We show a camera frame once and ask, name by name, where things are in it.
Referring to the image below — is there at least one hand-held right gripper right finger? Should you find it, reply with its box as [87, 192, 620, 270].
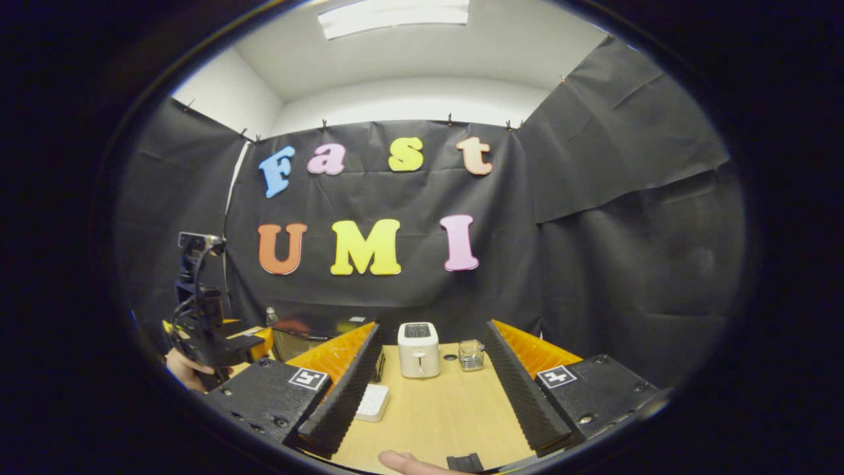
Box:
[485, 319, 660, 457]

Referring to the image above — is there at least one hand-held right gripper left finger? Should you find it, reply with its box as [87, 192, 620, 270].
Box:
[204, 321, 384, 459]

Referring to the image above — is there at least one white food container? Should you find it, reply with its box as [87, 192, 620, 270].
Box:
[354, 384, 391, 424]

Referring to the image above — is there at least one white toaster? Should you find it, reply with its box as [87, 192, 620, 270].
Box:
[397, 322, 441, 379]

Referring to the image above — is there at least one black backdrop cloth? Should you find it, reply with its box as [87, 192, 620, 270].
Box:
[115, 36, 749, 390]

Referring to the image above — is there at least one ceiling light panel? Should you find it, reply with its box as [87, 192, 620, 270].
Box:
[318, 0, 470, 40]

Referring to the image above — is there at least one wire utensil basket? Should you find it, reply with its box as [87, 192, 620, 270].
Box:
[458, 339, 486, 372]

